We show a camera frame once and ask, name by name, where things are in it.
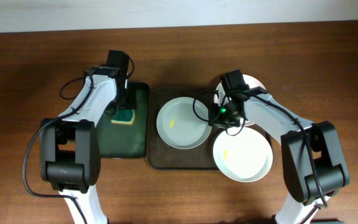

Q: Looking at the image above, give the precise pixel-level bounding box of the grey-white plate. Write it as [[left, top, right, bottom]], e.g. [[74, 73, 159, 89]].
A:
[[156, 97, 212, 150]]

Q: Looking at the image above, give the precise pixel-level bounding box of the pink-white plate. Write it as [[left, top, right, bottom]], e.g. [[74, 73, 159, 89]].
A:
[[213, 73, 267, 127]]

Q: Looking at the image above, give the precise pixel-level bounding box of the green yellow sponge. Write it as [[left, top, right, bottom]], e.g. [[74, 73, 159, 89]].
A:
[[111, 109, 135, 125]]

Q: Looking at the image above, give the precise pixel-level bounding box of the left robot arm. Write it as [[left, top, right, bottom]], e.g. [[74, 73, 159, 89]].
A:
[[40, 66, 129, 223]]

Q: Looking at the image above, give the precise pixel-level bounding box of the dark brown tray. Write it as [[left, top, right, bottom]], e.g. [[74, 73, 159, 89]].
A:
[[146, 86, 272, 170]]

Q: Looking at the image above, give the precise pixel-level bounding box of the white plate with stain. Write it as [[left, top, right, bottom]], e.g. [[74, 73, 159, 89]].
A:
[[213, 128, 273, 183]]

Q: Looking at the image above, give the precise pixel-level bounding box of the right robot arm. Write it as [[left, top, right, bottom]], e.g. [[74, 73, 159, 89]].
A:
[[210, 87, 350, 223]]

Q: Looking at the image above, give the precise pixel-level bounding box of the green tray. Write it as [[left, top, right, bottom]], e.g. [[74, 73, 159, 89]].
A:
[[96, 83, 149, 158]]

